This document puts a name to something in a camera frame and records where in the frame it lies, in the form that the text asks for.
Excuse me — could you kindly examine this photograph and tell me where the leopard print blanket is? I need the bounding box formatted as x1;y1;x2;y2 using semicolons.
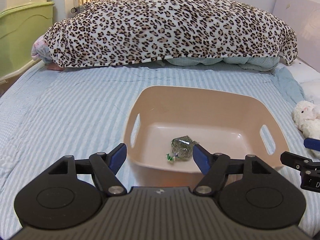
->
44;0;298;68

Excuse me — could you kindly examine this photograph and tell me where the pink floral pillow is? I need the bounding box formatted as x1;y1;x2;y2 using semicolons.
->
31;35;53;64

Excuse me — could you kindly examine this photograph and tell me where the pale pink headboard panel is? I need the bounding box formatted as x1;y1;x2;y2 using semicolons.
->
273;0;320;71

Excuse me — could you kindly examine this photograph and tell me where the teal folded quilt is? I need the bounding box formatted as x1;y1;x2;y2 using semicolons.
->
167;57;280;72

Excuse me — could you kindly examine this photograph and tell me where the green foil candy wrapper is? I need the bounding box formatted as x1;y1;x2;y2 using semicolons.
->
167;135;198;163

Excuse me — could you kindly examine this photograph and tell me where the white plush toy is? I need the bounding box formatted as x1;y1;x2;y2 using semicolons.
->
292;100;320;158

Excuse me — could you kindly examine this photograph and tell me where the beige plastic basket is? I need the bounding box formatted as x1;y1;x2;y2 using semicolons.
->
123;86;289;187

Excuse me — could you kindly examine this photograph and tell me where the light blue striped bedspread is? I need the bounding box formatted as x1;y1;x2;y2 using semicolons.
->
1;62;313;239

